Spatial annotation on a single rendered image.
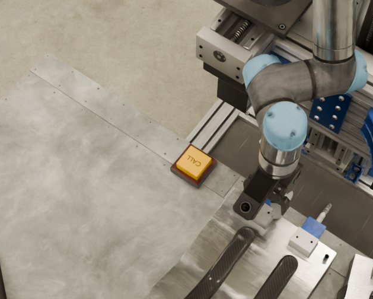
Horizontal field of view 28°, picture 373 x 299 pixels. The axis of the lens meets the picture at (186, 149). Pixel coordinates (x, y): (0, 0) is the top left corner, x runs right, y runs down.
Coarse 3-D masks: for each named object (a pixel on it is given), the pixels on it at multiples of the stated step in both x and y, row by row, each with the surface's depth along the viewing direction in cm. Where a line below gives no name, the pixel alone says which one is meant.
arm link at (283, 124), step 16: (272, 112) 128; (288, 112) 128; (304, 112) 128; (272, 128) 127; (288, 128) 126; (304, 128) 127; (272, 144) 129; (288, 144) 128; (272, 160) 134; (288, 160) 133
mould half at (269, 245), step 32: (224, 224) 159; (256, 224) 159; (288, 224) 159; (192, 256) 156; (256, 256) 156; (320, 256) 155; (160, 288) 149; (192, 288) 151; (224, 288) 153; (256, 288) 153; (288, 288) 152
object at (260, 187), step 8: (256, 176) 143; (264, 176) 143; (248, 184) 144; (256, 184) 143; (264, 184) 143; (272, 184) 142; (248, 192) 143; (256, 192) 143; (264, 192) 142; (240, 200) 144; (248, 200) 143; (256, 200) 143; (264, 200) 143; (240, 208) 144; (248, 208) 143; (256, 208) 143; (248, 216) 143
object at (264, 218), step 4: (268, 200) 159; (264, 204) 157; (268, 204) 159; (264, 208) 157; (268, 208) 157; (260, 212) 156; (264, 212) 156; (268, 212) 157; (256, 216) 156; (260, 216) 156; (264, 216) 156; (268, 216) 156; (252, 220) 159; (256, 220) 158; (260, 220) 156; (264, 220) 156; (268, 220) 156; (260, 224) 158; (264, 224) 156; (268, 224) 159; (264, 228) 158
